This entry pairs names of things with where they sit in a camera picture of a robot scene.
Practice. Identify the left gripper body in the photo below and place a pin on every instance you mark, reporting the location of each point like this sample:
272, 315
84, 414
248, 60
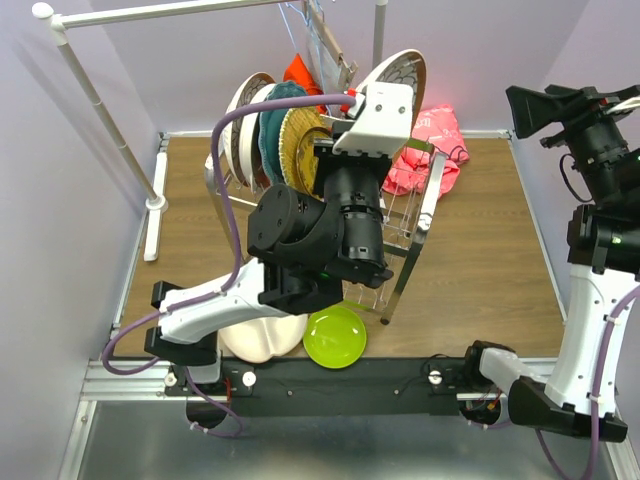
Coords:
331, 161

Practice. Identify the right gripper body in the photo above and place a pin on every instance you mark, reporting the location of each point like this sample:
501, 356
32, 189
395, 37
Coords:
595, 139

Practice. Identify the yellow black patterned plate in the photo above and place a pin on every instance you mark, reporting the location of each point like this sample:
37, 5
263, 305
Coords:
306, 161

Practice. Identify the woven bamboo plate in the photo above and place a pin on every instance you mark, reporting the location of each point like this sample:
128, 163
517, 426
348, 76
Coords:
296, 122

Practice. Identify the teal scalloped plate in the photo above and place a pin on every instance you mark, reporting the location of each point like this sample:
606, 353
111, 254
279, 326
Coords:
270, 123

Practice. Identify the grey swirl ceramic plate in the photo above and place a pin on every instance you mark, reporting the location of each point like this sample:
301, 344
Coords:
244, 131

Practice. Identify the floral brown rim plate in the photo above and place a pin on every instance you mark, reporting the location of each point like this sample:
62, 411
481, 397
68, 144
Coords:
407, 67
231, 132

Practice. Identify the lime green plate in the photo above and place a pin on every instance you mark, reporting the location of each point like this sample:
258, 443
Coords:
335, 337

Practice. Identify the white divided plate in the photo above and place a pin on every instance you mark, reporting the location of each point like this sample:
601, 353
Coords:
260, 339

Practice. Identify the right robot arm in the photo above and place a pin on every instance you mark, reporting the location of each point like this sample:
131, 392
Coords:
578, 399

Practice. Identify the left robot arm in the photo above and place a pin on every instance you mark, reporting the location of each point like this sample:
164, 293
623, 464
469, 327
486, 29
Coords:
303, 249

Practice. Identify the steel two-tier dish rack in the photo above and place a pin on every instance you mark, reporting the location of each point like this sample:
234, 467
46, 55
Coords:
406, 223

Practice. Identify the grey towel with panda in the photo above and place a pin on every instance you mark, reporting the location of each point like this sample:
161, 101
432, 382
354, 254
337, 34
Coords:
325, 55

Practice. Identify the beige clip hanger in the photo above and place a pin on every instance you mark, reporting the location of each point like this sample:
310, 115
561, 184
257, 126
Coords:
335, 45

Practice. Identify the orange garment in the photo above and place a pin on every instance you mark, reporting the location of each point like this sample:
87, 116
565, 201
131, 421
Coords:
298, 73

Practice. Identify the pink patterned garment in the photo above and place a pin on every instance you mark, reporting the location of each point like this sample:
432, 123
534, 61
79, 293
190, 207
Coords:
439, 127

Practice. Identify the black base bar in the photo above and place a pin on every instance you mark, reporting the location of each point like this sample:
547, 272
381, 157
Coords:
287, 387

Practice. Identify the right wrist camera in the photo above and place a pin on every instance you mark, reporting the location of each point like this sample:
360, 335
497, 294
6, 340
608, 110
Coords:
625, 106

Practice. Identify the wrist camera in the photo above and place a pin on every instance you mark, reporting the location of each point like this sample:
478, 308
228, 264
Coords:
382, 121
625, 106

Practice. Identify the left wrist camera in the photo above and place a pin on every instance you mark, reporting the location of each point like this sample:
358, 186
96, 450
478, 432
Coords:
382, 121

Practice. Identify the white clothes rail frame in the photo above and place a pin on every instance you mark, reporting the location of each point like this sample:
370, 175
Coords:
171, 64

